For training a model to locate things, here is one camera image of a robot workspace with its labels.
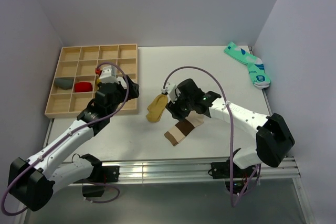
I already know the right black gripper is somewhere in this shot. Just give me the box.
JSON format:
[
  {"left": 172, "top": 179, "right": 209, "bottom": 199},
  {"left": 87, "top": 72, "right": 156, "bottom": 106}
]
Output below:
[{"left": 165, "top": 90, "right": 194, "bottom": 123}]

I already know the cream and brown striped sock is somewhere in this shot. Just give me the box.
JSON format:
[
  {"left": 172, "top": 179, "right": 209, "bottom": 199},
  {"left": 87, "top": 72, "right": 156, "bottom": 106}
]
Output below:
[{"left": 164, "top": 111, "right": 204, "bottom": 146}]

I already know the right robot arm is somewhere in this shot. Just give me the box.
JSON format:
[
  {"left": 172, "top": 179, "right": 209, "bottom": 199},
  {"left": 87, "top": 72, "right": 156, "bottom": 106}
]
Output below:
[{"left": 162, "top": 79, "right": 295, "bottom": 178}]

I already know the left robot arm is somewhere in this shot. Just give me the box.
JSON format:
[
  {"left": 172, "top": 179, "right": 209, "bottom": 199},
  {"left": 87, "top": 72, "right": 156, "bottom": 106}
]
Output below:
[{"left": 7, "top": 76, "right": 139, "bottom": 211}]

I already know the red rolled sock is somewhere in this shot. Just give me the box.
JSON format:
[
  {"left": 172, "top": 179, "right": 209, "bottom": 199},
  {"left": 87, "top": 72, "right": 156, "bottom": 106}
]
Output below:
[{"left": 73, "top": 82, "right": 93, "bottom": 93}]

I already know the wooden compartment tray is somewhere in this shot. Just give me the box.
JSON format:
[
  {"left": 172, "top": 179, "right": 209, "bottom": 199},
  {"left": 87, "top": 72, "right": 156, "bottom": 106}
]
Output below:
[{"left": 45, "top": 44, "right": 138, "bottom": 119}]

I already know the grey rolled sock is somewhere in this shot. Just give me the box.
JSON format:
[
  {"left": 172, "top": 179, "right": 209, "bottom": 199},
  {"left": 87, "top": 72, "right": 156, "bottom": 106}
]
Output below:
[{"left": 54, "top": 78, "right": 74, "bottom": 90}]

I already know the teal patterned sock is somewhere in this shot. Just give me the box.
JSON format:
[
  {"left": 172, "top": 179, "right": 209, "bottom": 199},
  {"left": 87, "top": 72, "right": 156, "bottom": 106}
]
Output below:
[{"left": 224, "top": 42, "right": 271, "bottom": 89}]

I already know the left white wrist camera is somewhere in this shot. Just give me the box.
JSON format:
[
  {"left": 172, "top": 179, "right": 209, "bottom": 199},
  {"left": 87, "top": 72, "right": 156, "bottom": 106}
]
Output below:
[{"left": 95, "top": 64, "right": 118, "bottom": 83}]

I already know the aluminium mounting rail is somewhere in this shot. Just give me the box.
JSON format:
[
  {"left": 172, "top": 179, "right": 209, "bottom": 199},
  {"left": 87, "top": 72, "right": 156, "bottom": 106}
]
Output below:
[{"left": 26, "top": 155, "right": 301, "bottom": 187}]

